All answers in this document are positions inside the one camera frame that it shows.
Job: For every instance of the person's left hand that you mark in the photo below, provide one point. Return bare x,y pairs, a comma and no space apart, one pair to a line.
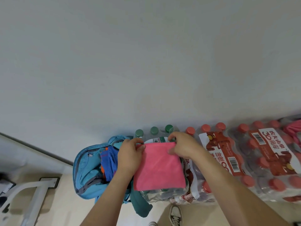
129,157

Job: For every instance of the person's right hand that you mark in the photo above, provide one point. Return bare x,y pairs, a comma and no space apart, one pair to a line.
187,147

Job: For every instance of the blue t-shirt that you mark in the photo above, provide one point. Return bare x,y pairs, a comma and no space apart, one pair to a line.
110,164

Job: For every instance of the orange t-shirt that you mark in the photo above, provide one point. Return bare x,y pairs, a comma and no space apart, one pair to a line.
102,169

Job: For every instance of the light blue backpack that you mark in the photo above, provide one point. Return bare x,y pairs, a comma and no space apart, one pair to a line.
87,174

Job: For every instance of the person's right forearm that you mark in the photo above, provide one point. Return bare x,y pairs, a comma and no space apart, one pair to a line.
235,197

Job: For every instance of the person's left forearm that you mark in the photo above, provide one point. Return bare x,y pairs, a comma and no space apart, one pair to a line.
105,202

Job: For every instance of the white and black sneaker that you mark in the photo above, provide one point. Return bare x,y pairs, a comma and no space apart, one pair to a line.
152,224
176,216

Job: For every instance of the stack of water bottle packs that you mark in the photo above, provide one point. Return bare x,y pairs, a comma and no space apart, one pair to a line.
258,162

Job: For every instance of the white panel leaning on wall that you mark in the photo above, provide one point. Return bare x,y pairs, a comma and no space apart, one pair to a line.
28,155

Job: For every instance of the white leg machine frame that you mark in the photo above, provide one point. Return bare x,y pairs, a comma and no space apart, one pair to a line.
33,197

